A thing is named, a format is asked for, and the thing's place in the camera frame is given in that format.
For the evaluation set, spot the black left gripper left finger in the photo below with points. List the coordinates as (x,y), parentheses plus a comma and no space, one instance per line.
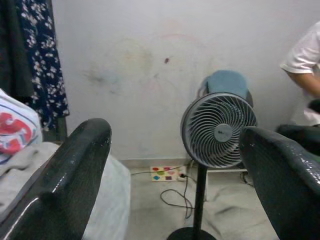
(62,187)

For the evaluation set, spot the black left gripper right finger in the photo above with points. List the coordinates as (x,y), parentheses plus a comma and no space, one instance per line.
(287,190)

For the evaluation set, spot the light grey bedding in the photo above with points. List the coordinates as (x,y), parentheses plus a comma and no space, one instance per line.
(20,162)

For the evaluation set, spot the white bag with red print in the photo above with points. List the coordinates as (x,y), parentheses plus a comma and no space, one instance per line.
(15,125)

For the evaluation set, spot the dark floral dress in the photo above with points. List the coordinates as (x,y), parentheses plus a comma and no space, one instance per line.
(42,62)

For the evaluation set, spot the person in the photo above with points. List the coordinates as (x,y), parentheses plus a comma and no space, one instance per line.
(305,55)

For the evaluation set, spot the dark hanging garment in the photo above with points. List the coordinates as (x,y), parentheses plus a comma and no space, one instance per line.
(12,50)

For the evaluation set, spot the white rack frame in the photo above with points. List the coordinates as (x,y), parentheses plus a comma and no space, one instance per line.
(225,171)

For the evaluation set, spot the grey pedestal fan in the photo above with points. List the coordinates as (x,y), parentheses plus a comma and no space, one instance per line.
(212,130)

